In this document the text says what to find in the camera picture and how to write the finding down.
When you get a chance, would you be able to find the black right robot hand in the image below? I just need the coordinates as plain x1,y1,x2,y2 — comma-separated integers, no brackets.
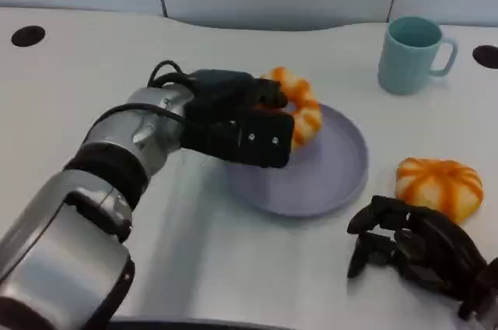
346,195,498,321

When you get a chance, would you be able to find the orange white toy bread roll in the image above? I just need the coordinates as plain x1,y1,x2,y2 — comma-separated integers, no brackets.
395,156,485,225

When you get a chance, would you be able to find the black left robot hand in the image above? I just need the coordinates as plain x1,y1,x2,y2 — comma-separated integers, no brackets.
183,68,289,121

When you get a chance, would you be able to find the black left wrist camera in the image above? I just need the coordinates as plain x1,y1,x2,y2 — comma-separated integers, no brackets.
181,110,296,169

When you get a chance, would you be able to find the black forearm robot cable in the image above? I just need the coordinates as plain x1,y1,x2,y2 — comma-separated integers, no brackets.
92,103,187,125

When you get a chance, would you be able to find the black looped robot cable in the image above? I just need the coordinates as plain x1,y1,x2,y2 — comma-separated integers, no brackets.
146,60,198,92

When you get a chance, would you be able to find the orange white ring bread roll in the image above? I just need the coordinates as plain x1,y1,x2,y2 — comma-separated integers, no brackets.
259,66,323,150

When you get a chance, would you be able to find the pale green mug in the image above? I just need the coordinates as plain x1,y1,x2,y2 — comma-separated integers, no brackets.
377,16,458,95

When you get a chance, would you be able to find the lilac plate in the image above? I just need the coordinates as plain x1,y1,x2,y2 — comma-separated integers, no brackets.
227,103,369,218

